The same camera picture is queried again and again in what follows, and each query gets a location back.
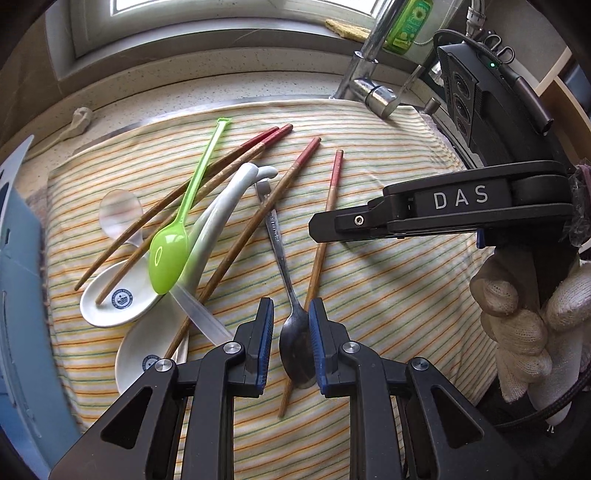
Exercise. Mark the black scissors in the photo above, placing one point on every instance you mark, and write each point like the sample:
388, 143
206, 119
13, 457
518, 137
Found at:
501, 46

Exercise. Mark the red-tipped wooden chopstick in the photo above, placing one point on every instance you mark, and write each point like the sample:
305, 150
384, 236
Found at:
307, 154
336, 175
277, 134
251, 144

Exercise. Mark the striped cloth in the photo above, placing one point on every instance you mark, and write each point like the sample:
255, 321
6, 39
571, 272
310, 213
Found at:
392, 300

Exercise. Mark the blue plastic utensil holder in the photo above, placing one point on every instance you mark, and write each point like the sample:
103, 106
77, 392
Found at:
23, 258

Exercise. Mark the clear plastic spoon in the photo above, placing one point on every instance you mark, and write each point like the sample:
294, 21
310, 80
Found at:
117, 212

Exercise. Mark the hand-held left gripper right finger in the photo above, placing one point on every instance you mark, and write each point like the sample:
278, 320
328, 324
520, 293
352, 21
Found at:
317, 341

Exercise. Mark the white ceramic spoon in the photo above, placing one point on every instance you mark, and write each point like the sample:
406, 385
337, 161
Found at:
138, 350
99, 304

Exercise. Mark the metal spoon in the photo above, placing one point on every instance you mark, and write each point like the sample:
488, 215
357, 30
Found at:
298, 341

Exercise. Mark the white window frame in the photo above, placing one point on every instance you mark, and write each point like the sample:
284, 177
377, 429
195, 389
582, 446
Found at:
184, 27

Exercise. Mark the crinkled plastic wrap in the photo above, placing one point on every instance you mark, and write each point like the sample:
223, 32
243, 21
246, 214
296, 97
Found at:
579, 207

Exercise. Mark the yellow sponge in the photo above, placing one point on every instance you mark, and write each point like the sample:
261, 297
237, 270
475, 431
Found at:
351, 30

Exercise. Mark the chrome faucet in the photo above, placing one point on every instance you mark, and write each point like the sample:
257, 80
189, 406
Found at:
369, 50

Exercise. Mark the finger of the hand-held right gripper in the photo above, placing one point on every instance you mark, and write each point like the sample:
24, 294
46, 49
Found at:
341, 224

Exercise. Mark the green plastic spoon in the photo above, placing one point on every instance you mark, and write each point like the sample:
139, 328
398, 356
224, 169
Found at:
168, 254

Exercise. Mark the person's right hand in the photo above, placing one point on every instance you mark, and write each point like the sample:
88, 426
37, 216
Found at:
521, 332

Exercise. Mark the green dish soap bottle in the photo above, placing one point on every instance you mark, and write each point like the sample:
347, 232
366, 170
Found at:
408, 23

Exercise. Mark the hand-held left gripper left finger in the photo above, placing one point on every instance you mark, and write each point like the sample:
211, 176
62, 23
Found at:
264, 341

